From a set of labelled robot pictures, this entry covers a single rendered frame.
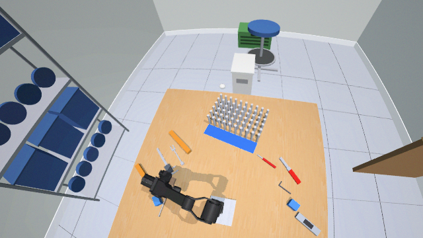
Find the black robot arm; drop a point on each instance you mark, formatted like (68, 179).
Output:
(159, 187)

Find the orange flat bar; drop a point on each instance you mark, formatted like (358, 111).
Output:
(180, 142)
(140, 169)

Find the blue flat strip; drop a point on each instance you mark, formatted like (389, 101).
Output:
(227, 137)

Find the blue cube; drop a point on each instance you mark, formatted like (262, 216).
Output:
(293, 205)
(157, 201)

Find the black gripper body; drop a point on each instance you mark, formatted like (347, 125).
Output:
(176, 188)

